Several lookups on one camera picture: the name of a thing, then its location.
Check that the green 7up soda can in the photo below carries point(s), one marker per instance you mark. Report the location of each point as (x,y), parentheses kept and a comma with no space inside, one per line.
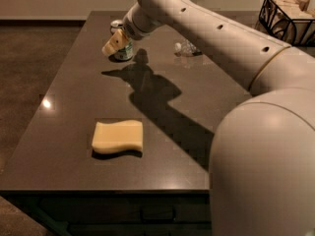
(122,41)

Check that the yellow sponge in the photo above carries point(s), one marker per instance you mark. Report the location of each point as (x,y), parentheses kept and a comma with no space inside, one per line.
(119,136)

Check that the black wire napkin basket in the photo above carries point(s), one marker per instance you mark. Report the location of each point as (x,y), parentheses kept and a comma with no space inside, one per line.
(289,20)

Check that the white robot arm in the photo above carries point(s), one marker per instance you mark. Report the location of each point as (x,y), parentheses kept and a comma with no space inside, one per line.
(262,161)

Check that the dark cabinet drawer with handle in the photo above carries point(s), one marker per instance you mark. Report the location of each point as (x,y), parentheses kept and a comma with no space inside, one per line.
(128,209)

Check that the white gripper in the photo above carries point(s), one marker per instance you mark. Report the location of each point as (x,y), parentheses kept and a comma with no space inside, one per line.
(134,26)

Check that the clear plastic water bottle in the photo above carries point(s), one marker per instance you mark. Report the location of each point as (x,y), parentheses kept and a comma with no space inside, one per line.
(186,48)

